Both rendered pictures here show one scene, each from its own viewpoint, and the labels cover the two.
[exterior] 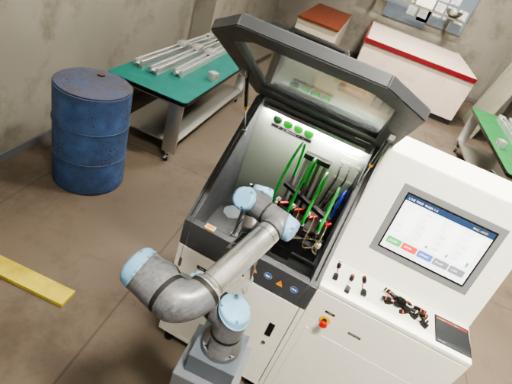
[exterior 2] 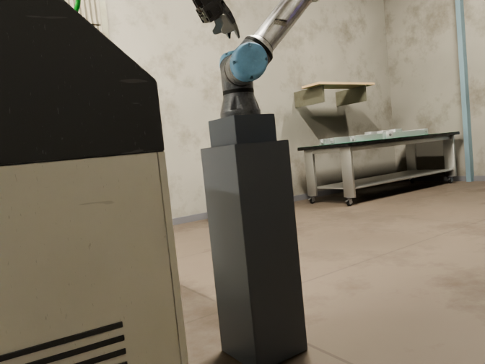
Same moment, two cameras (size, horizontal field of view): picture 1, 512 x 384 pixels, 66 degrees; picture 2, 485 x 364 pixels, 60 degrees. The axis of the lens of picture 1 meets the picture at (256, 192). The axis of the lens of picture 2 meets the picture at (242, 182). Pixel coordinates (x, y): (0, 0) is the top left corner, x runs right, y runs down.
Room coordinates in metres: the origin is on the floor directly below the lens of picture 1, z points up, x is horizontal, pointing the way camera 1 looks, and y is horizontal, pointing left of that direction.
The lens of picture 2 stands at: (1.93, 1.11, 0.77)
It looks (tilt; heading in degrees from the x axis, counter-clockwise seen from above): 4 degrees down; 229
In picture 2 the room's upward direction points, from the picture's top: 6 degrees counter-clockwise
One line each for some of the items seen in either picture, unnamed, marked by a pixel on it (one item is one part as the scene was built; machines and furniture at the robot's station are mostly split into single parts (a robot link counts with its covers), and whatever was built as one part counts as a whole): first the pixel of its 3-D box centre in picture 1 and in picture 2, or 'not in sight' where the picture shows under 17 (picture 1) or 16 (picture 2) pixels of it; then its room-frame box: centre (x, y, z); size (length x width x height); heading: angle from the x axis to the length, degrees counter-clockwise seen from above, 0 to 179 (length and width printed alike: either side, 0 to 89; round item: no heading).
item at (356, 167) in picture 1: (340, 184); not in sight; (1.83, -0.41, 1.20); 0.13 x 0.03 x 0.31; 78
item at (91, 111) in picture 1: (91, 132); not in sight; (2.63, 1.41, 0.44); 0.58 x 0.58 x 0.87
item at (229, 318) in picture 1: (230, 316); (237, 71); (0.90, -0.06, 1.07); 0.13 x 0.12 x 0.14; 63
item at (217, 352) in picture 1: (223, 337); (239, 103); (0.89, -0.07, 0.95); 0.15 x 0.15 x 0.10
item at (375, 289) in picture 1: (394, 308); not in sight; (1.33, -0.77, 0.96); 0.70 x 0.22 x 0.03; 78
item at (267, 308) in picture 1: (223, 317); not in sight; (1.37, -0.06, 0.44); 0.65 x 0.02 x 0.68; 78
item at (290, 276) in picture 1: (245, 261); not in sight; (1.39, -0.07, 0.87); 0.62 x 0.04 x 0.16; 78
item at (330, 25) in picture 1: (320, 36); not in sight; (9.28, -0.17, 0.45); 2.57 x 0.82 x 0.91; 174
